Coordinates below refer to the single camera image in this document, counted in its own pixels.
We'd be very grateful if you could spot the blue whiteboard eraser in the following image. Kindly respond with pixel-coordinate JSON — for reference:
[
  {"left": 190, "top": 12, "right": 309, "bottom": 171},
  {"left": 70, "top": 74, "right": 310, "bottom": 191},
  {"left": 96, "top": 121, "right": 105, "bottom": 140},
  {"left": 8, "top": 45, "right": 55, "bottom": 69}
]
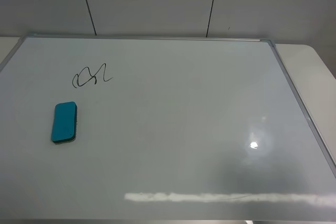
[{"left": 51, "top": 101, "right": 77, "bottom": 144}]

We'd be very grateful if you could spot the white whiteboard with aluminium frame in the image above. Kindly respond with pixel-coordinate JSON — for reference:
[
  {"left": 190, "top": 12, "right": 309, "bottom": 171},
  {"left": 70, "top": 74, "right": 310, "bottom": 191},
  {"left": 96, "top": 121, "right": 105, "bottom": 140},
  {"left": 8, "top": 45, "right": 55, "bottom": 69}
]
[{"left": 1, "top": 35, "right": 335, "bottom": 222}]

